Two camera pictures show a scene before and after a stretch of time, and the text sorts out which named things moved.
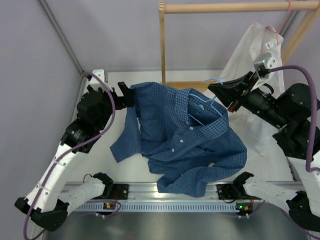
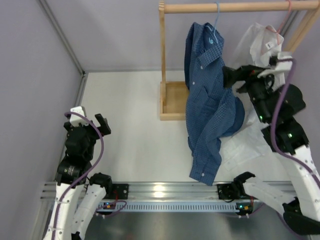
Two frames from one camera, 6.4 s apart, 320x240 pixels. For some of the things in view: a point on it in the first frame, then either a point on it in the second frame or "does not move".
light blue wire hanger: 206,101 -> 214,30
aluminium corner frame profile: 64,39 does not move
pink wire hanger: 278,30 does not move
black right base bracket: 228,191 does not move
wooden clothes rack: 292,6 does not move
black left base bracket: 120,191 does not move
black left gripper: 127,101 -> 104,127
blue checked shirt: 190,135 -> 213,111
